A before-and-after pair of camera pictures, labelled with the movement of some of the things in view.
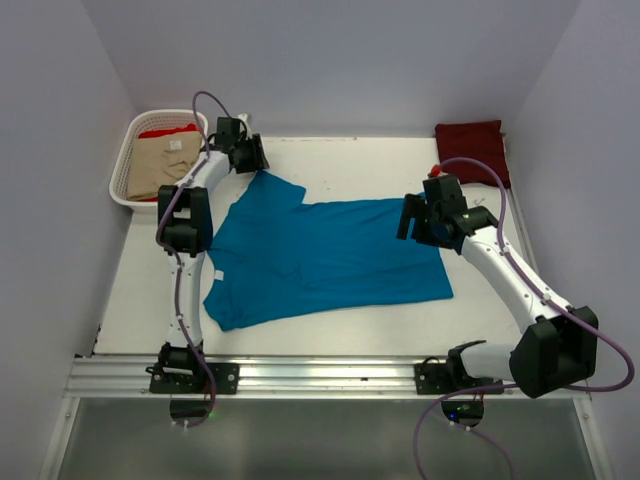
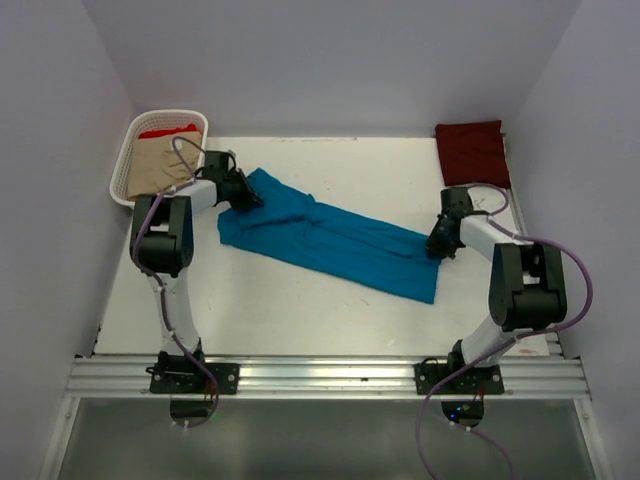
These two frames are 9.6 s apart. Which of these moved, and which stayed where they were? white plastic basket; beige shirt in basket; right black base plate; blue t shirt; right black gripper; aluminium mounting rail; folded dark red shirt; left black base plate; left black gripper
Moved: right black gripper; blue t shirt; left black gripper
Stayed: folded dark red shirt; left black base plate; white plastic basket; beige shirt in basket; aluminium mounting rail; right black base plate
